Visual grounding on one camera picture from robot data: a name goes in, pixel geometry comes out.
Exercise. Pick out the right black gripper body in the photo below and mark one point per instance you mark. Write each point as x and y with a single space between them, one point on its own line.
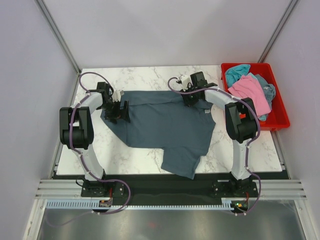
190 99

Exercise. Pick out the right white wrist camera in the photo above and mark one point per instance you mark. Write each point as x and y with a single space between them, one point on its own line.
185 81

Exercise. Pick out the grey-blue t shirt in bin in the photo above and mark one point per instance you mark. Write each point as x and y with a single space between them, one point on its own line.
269 89

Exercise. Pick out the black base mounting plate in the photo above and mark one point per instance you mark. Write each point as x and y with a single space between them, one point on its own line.
213 185

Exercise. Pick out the pink t shirt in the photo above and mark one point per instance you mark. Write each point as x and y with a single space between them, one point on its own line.
249 87

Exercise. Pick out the aluminium front rail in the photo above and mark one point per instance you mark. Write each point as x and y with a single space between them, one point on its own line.
282 189

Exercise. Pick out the teal t shirt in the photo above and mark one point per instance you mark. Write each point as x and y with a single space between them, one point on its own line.
234 73

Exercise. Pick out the dark blue-grey t shirt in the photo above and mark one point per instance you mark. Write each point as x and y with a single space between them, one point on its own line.
161 120

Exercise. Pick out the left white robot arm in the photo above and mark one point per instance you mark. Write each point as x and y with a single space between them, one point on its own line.
76 130

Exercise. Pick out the aluminium frame post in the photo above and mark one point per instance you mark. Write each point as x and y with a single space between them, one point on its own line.
57 33
278 29

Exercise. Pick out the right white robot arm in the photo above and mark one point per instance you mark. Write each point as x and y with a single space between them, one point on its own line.
241 121

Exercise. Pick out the left aluminium frame post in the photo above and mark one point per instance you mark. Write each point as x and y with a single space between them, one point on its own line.
57 33

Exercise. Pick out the red plastic bin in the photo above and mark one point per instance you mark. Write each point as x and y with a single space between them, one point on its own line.
275 120

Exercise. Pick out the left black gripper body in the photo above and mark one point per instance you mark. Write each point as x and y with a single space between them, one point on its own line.
113 106

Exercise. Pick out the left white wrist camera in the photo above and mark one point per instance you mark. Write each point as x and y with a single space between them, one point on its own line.
117 95

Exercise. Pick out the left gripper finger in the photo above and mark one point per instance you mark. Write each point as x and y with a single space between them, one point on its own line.
124 112
110 117

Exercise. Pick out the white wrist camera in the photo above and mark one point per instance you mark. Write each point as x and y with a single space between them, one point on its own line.
117 95
185 81

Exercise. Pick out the white slotted cable duct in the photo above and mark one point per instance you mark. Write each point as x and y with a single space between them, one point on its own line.
147 203

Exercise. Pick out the right aluminium frame post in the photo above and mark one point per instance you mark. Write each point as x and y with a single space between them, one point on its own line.
278 29

